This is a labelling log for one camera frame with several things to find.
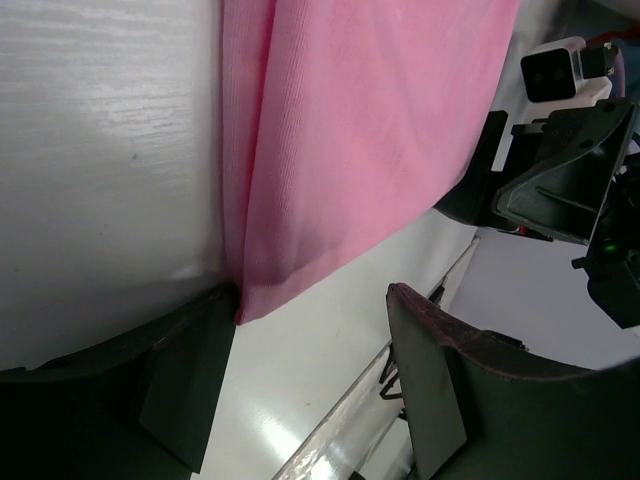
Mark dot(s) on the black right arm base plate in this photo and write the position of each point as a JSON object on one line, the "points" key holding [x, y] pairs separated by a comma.
{"points": [[414, 360]]}

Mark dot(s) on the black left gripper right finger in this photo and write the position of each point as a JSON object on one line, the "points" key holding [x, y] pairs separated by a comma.
{"points": [[500, 412]]}

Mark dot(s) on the light pink t-shirt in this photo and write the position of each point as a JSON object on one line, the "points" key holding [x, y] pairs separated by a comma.
{"points": [[341, 123]]}

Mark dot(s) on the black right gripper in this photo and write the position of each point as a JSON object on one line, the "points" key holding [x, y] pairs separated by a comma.
{"points": [[570, 177]]}

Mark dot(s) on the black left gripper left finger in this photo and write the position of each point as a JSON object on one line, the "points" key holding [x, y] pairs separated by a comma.
{"points": [[138, 406]]}

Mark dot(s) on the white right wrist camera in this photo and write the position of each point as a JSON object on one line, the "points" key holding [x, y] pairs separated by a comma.
{"points": [[571, 73]]}

